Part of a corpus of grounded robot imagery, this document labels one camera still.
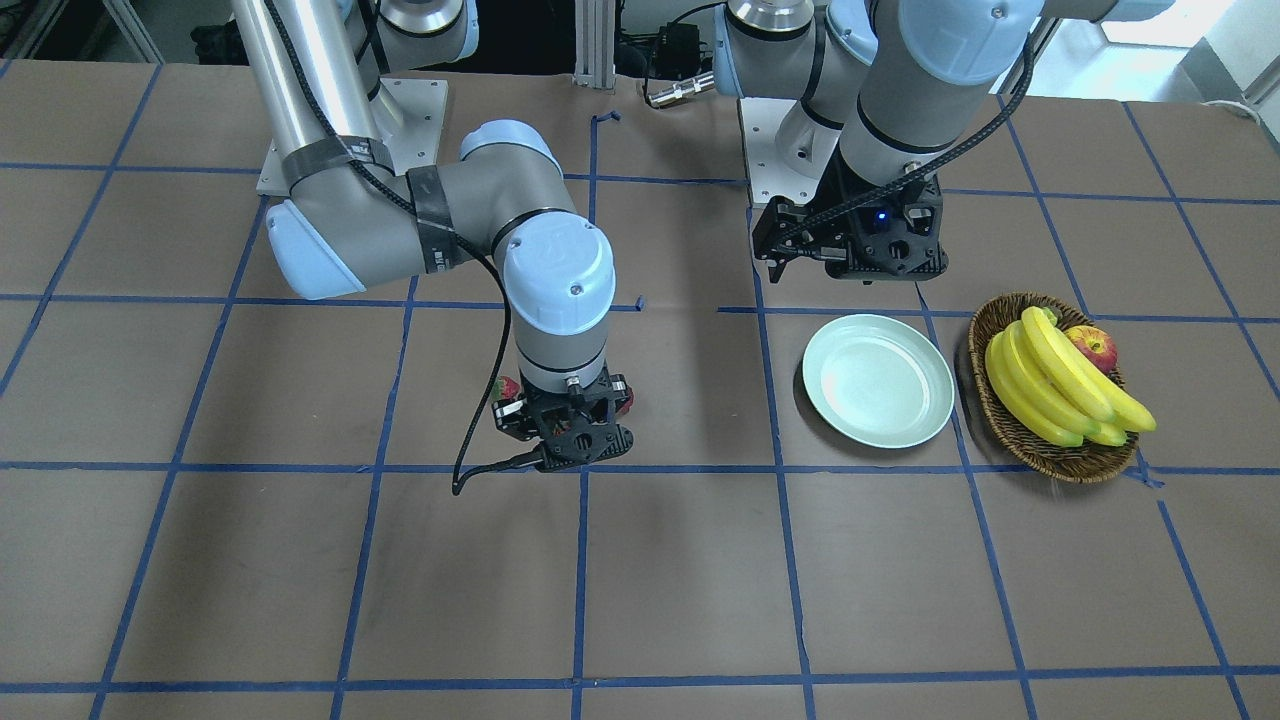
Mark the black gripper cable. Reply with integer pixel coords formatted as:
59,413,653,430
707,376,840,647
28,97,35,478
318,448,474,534
451,250,547,497

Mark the wicker fruit basket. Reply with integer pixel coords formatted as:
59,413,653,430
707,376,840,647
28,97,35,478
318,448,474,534
957,292,1139,484

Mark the light green plate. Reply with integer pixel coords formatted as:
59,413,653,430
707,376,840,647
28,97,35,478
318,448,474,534
800,314,956,448

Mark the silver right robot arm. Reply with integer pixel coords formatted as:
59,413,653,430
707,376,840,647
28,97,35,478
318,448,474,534
232,1,627,401

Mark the red yellow apple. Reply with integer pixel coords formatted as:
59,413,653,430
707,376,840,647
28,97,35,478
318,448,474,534
1064,325,1117,374

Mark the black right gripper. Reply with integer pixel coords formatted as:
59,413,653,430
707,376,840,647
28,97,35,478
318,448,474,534
492,370,630,441

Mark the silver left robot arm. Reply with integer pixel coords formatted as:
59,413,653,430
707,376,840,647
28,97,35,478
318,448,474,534
713,1,1169,283

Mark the aluminium frame post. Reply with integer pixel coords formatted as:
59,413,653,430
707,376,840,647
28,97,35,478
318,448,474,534
572,0,618,94

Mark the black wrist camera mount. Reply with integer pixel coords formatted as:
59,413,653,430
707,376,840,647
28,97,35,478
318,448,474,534
534,423,635,471

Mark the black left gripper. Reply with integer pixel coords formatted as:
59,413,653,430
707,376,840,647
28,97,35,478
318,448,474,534
751,160,948,284

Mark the yellow banana bunch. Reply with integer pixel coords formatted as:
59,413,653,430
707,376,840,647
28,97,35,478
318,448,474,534
986,306,1157,447

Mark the red strawberry at corner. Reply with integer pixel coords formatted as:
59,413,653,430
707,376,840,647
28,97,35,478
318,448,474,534
614,386,635,416

